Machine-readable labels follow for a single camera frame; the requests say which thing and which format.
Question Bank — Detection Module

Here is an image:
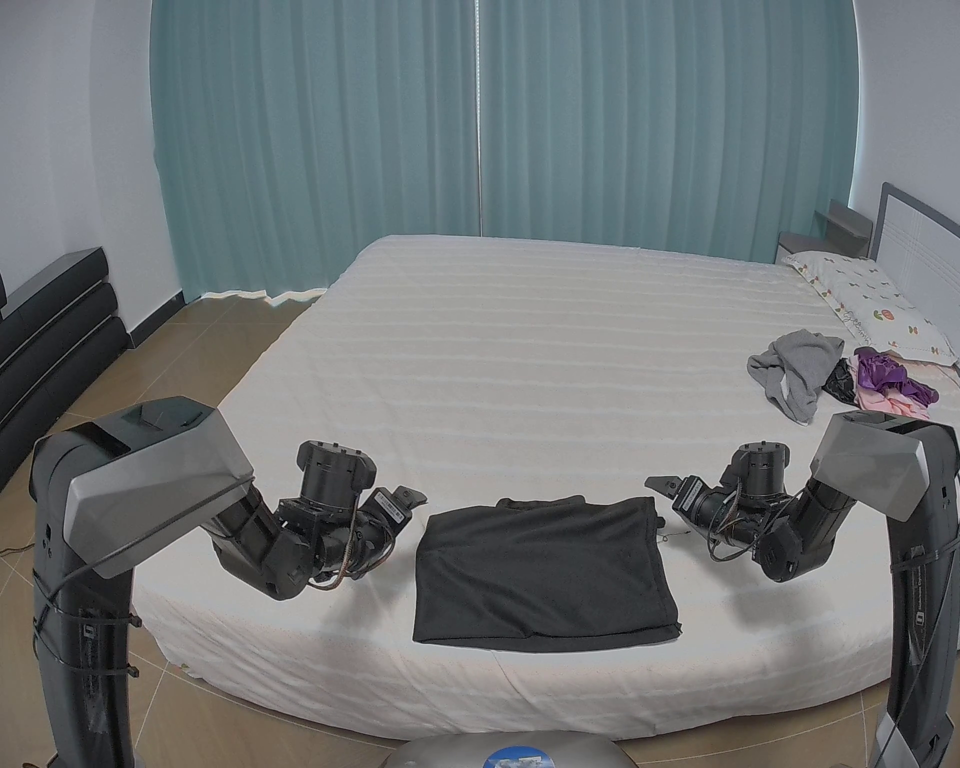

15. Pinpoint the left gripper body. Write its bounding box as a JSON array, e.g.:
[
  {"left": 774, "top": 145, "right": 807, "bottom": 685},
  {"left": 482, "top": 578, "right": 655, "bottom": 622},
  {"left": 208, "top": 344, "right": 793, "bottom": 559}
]
[{"left": 360, "top": 487, "right": 417, "bottom": 556}]

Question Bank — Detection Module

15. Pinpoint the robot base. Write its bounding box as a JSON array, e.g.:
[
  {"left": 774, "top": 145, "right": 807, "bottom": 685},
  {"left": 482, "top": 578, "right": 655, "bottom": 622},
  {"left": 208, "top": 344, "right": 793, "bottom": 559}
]
[{"left": 382, "top": 733, "right": 639, "bottom": 768}]

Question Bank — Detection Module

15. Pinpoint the grey bedside table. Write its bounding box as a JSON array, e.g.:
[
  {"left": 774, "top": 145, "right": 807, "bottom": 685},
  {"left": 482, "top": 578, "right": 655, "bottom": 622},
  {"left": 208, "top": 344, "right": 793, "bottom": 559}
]
[{"left": 776, "top": 198, "right": 875, "bottom": 260}]

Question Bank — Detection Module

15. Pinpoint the black chest of drawers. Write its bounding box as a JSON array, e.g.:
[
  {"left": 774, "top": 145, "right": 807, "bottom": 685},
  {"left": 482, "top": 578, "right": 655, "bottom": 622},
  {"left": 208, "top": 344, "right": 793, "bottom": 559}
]
[{"left": 0, "top": 247, "right": 129, "bottom": 492}]

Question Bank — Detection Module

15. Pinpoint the grey garment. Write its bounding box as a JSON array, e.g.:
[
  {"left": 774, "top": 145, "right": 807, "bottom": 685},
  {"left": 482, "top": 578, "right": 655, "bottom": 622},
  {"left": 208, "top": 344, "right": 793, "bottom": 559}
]
[{"left": 746, "top": 328, "right": 847, "bottom": 426}]

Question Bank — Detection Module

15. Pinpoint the black shiny garment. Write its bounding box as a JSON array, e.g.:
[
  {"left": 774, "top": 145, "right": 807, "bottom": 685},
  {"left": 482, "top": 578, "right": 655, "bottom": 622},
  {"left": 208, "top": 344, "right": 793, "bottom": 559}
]
[{"left": 822, "top": 358, "right": 858, "bottom": 406}]

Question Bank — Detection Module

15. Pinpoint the bed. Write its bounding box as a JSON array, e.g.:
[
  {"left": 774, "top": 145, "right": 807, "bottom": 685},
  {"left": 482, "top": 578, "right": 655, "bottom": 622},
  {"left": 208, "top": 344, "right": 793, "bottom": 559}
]
[{"left": 131, "top": 181, "right": 960, "bottom": 744}]

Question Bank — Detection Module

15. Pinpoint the purple garment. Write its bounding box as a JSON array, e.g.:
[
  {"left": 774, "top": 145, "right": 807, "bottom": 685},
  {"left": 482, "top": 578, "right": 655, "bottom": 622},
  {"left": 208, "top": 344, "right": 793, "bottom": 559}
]
[{"left": 855, "top": 346, "right": 939, "bottom": 402}]

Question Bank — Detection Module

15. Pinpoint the white printed pillow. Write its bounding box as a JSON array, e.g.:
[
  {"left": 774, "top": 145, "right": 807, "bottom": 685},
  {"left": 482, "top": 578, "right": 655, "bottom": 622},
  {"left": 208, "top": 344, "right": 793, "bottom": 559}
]
[{"left": 782, "top": 251, "right": 957, "bottom": 366}]

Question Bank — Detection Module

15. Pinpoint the black cable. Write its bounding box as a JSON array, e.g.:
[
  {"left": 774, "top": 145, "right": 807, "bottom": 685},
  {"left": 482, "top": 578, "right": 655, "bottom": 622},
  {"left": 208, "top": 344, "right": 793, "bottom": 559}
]
[{"left": 31, "top": 472, "right": 256, "bottom": 661}]

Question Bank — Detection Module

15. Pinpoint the black T-shirt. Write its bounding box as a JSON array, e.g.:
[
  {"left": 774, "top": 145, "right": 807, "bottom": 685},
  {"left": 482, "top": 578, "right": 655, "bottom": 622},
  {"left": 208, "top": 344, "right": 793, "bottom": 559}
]
[{"left": 412, "top": 495, "right": 684, "bottom": 655}]

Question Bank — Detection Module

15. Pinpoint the blue-green curtain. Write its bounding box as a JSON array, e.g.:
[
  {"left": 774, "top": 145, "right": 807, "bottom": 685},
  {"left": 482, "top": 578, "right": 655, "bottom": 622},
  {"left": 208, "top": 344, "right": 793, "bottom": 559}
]
[
  {"left": 472, "top": 0, "right": 860, "bottom": 264},
  {"left": 148, "top": 0, "right": 481, "bottom": 301}
]

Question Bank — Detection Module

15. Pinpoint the pink garment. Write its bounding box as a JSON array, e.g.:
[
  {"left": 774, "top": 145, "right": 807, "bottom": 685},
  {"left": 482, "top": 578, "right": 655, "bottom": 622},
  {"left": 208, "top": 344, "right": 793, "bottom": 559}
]
[{"left": 858, "top": 388, "right": 933, "bottom": 417}]

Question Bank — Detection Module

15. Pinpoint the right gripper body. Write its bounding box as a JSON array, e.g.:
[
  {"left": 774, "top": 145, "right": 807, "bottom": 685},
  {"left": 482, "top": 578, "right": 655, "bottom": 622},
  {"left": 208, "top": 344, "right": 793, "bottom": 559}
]
[{"left": 671, "top": 474, "right": 725, "bottom": 534}]

